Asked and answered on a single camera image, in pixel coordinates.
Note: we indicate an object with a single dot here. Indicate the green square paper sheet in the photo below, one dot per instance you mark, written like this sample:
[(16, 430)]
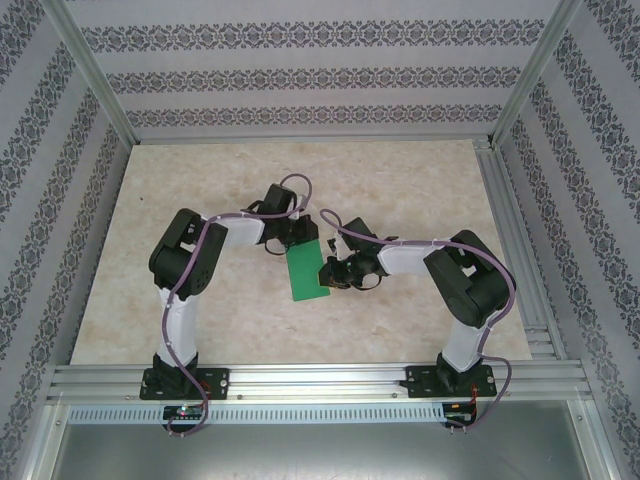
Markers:
[(307, 275)]

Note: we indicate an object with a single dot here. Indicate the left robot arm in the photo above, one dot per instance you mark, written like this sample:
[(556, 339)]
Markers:
[(180, 260)]

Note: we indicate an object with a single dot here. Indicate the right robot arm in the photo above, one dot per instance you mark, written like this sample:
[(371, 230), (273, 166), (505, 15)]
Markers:
[(465, 290)]

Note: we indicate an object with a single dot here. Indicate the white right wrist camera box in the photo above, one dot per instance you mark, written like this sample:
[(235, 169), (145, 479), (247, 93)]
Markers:
[(339, 246)]

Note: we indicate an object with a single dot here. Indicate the long aluminium mounting rail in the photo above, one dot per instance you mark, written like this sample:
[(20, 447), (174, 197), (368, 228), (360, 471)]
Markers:
[(320, 377)]

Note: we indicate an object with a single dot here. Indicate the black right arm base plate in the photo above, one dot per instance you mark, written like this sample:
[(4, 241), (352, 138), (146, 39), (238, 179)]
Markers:
[(417, 382)]

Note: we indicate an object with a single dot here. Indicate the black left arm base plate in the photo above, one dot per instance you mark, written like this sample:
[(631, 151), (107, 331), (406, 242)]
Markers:
[(220, 382)]

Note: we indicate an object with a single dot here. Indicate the aluminium side rail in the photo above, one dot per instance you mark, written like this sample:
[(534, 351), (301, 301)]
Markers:
[(507, 200)]

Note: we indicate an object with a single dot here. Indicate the aluminium frame post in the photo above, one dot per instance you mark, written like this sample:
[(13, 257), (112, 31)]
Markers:
[(535, 70), (94, 70)]

